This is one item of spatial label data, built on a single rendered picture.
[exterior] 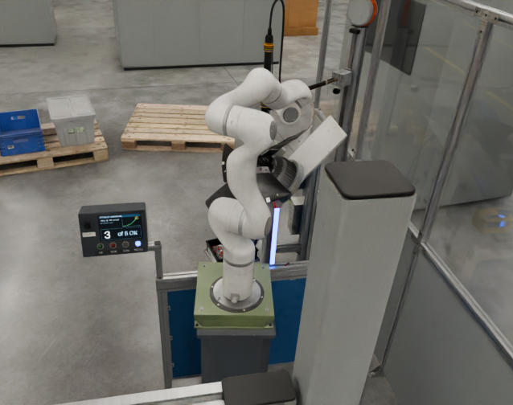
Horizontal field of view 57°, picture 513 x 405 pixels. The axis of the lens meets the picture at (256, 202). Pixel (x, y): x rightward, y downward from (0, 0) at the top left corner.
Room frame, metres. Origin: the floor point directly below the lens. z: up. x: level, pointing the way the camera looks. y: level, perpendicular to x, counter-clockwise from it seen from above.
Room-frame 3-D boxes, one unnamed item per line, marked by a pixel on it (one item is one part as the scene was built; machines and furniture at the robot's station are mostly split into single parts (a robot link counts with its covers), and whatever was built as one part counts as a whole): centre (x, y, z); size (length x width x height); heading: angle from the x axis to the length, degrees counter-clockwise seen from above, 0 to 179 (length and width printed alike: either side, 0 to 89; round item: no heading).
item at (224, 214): (1.42, 0.08, 1.31); 0.19 x 0.12 x 0.24; 69
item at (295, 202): (2.40, -0.29, 0.73); 0.15 x 0.09 x 0.22; 103
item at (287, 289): (1.73, 0.00, 0.45); 0.82 x 0.02 x 0.66; 103
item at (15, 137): (4.29, 2.40, 0.25); 0.60 x 0.41 x 0.22; 27
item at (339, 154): (2.64, -0.49, 0.90); 0.08 x 0.06 x 1.80; 48
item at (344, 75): (2.57, -0.43, 1.54); 0.10 x 0.07 x 0.09; 138
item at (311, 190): (2.31, -0.31, 0.58); 0.09 x 0.05 x 1.15; 13
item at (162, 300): (1.63, 0.42, 0.39); 0.04 x 0.04 x 0.78; 13
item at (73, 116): (4.52, 1.95, 0.31); 0.60 x 0.42 x 0.33; 27
